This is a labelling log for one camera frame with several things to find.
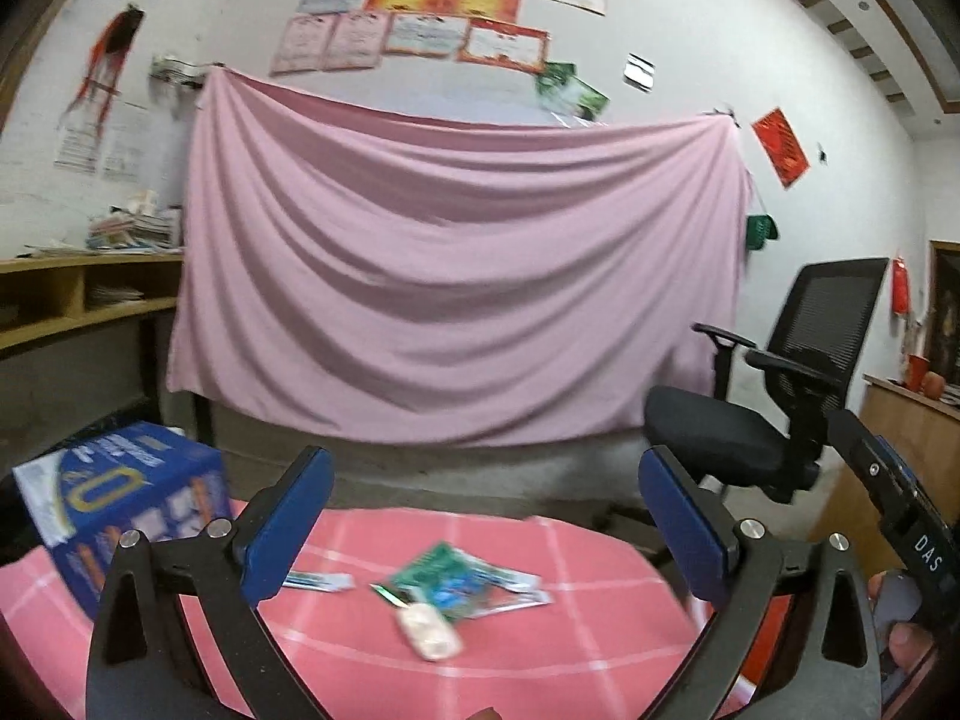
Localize person's right hand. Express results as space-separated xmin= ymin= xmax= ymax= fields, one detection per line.
xmin=868 ymin=571 xmax=938 ymax=680

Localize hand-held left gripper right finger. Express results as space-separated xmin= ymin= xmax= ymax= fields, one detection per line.
xmin=637 ymin=445 xmax=884 ymax=720

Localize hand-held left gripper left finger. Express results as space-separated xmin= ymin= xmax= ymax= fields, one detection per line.
xmin=85 ymin=446 xmax=335 ymax=720

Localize green photo print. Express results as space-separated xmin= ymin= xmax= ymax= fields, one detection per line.
xmin=559 ymin=79 xmax=610 ymax=121
xmin=536 ymin=61 xmax=578 ymax=102

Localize pink hanging sheet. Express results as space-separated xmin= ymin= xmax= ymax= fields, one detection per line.
xmin=166 ymin=65 xmax=755 ymax=447

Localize small white oval packet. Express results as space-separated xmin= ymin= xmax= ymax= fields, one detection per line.
xmin=395 ymin=601 xmax=464 ymax=662

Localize pink checked tablecloth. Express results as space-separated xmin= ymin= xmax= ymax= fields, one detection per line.
xmin=0 ymin=506 xmax=758 ymax=720

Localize wall calendar sheets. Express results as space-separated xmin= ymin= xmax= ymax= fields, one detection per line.
xmin=54 ymin=94 xmax=151 ymax=182

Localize green plastic packet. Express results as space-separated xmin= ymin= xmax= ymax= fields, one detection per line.
xmin=371 ymin=540 xmax=496 ymax=623

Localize red bin with white rim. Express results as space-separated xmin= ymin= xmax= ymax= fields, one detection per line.
xmin=720 ymin=592 xmax=796 ymax=710

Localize black white wall card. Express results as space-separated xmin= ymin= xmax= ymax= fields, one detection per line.
xmin=622 ymin=52 xmax=657 ymax=93

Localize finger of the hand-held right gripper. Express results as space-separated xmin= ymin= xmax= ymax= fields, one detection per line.
xmin=874 ymin=433 xmax=923 ymax=497
xmin=827 ymin=409 xmax=905 ymax=518

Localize group of wall certificates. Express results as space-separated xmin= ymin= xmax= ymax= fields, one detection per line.
xmin=268 ymin=0 xmax=608 ymax=77

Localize red tassel wall decoration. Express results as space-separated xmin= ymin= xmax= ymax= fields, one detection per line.
xmin=58 ymin=4 xmax=145 ymax=128

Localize black office chair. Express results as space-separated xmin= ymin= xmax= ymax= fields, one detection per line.
xmin=596 ymin=256 xmax=891 ymax=563

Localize blue cardboard box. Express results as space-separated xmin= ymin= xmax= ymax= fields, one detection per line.
xmin=11 ymin=421 xmax=230 ymax=620

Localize wire wall rack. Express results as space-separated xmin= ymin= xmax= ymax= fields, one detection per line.
xmin=148 ymin=52 xmax=207 ymax=89

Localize red paper wall hanging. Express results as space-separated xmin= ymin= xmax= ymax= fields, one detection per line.
xmin=751 ymin=106 xmax=812 ymax=190

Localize person's grey trouser leg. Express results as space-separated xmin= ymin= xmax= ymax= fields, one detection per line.
xmin=870 ymin=574 xmax=925 ymax=683

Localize clear plastic packet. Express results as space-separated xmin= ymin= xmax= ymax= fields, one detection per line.
xmin=457 ymin=559 xmax=554 ymax=620

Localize wooden cabinet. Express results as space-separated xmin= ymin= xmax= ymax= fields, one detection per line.
xmin=810 ymin=373 xmax=960 ymax=548

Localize white green packet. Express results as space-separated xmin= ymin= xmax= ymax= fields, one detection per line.
xmin=281 ymin=571 xmax=355 ymax=592

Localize brown wooden frame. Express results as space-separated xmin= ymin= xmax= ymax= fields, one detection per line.
xmin=922 ymin=240 xmax=960 ymax=383

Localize stack of books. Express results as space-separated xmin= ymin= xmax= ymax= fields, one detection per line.
xmin=86 ymin=190 xmax=185 ymax=250

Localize wooden shelf desk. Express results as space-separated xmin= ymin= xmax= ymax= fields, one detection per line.
xmin=0 ymin=249 xmax=197 ymax=436

